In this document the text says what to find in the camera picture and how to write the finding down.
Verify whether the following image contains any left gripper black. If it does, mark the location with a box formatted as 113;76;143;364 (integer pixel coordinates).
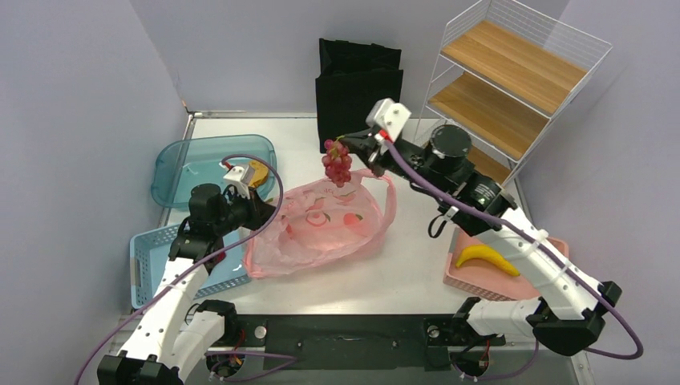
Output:
214;184;277;236

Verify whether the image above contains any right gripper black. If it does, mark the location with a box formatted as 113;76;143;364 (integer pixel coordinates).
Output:
343;126;450;197

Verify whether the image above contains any red grape bunch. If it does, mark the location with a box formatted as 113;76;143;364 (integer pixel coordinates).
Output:
322;140;352;188

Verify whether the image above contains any black fabric grocery bag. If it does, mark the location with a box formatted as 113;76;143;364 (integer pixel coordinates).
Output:
315;38;403;153

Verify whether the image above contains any pink plastic grocery bag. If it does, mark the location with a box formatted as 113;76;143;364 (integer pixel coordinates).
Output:
243;169;397;278

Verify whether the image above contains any yellow banana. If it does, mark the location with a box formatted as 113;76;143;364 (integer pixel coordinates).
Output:
455;245;520;277

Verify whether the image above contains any red chili pepper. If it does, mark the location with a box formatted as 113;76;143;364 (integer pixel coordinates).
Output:
212;253;226;264

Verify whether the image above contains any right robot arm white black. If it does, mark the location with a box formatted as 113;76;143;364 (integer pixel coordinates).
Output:
342;124;621;356

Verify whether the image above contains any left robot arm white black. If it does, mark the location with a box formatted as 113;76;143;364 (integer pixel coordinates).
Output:
96;184;282;384

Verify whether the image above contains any brown bread slice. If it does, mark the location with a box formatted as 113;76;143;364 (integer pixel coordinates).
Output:
249;160;269;188

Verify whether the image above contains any teal transparent plastic tray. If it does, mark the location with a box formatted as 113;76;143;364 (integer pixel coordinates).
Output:
150;134;277;209

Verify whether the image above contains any blue perforated plastic basket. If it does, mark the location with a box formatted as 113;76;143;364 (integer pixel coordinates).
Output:
129;224;251;310

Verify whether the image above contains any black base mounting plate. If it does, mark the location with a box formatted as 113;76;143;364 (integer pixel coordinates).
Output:
208;314;505;371

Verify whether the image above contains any pink perforated plastic basket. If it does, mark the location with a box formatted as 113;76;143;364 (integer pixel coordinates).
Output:
443;228;540;301

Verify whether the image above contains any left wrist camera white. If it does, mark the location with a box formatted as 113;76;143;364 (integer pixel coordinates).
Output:
221;164;255;200

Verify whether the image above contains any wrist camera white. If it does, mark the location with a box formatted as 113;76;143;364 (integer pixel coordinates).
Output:
366;98;411;140
221;164;255;200

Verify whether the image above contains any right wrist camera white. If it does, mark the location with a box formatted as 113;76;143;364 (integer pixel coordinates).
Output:
366;98;411;140

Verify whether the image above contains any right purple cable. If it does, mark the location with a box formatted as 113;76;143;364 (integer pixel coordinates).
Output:
383;139;645;361

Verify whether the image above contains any purple cable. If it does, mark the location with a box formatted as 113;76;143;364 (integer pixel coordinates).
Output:
383;139;645;361
74;155;285;385

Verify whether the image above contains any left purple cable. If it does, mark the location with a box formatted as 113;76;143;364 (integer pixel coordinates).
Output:
74;155;285;385

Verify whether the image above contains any white wire wooden shelf rack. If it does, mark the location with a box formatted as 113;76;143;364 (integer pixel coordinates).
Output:
409;0;613;211

